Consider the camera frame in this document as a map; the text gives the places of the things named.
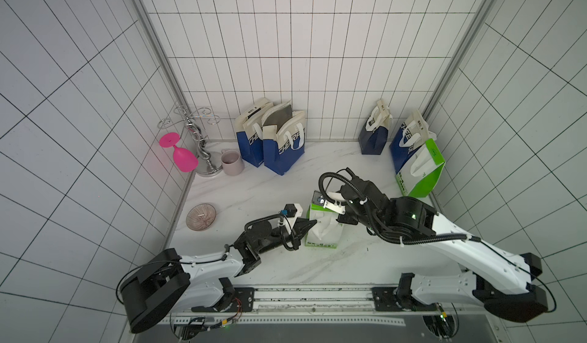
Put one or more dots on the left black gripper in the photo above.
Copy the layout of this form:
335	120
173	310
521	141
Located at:
297	233

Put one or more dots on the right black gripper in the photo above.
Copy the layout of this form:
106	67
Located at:
348	206

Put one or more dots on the green white bag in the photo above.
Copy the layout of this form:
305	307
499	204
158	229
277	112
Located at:
420	174
328	231

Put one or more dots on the blue cheerful bag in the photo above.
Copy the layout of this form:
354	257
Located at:
249	132
284	137

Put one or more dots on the blue Cheerful bag front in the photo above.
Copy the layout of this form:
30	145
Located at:
249	132

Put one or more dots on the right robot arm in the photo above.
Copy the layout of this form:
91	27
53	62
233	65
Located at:
500	282

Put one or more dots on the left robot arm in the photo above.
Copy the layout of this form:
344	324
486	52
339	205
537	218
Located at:
171	283

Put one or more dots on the dark bag behind left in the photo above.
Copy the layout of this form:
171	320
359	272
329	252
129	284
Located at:
375	132

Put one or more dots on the dark blue bag behind right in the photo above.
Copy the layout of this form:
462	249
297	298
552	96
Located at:
412	134

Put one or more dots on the mauve ceramic mug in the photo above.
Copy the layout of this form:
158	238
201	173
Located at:
232	162

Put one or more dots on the round drain cover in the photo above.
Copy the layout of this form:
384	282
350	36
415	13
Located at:
201	217

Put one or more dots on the chrome glass holder stand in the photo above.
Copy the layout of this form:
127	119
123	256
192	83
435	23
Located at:
209	161

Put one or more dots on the pink plastic wine glass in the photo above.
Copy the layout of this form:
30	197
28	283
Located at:
184	159

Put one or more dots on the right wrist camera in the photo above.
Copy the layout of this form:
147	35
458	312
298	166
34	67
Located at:
332	202

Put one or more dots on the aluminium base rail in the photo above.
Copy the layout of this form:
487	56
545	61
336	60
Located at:
316	299

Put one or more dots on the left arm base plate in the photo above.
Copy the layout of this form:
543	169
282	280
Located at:
239	299

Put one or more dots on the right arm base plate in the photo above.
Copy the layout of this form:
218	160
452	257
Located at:
390	299

